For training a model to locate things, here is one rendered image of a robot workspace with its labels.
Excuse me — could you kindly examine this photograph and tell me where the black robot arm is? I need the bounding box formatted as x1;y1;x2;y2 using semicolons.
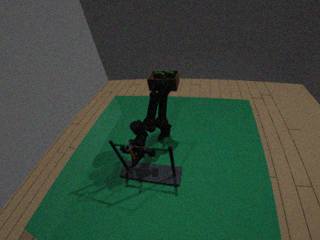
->
129;79;172;148

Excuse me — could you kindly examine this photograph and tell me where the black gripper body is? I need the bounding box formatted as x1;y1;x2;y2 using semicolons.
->
120;137;155;157

